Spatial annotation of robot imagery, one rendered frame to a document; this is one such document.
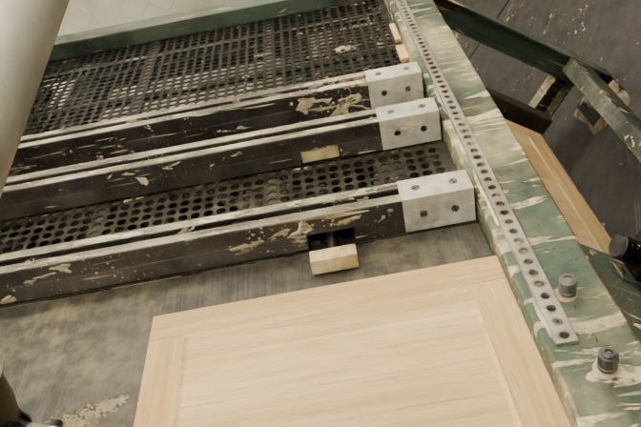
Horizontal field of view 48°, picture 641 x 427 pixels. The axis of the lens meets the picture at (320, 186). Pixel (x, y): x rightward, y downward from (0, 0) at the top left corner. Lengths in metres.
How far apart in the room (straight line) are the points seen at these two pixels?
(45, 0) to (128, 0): 6.23
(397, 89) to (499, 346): 0.79
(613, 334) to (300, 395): 0.42
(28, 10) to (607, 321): 0.83
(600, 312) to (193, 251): 0.67
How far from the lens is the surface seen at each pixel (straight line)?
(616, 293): 1.11
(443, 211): 1.26
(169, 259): 1.30
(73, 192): 1.60
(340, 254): 1.20
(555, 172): 2.20
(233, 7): 2.37
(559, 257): 1.14
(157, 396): 1.09
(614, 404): 0.96
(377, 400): 1.00
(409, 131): 1.50
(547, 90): 2.67
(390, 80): 1.65
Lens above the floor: 1.51
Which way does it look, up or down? 17 degrees down
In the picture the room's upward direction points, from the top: 70 degrees counter-clockwise
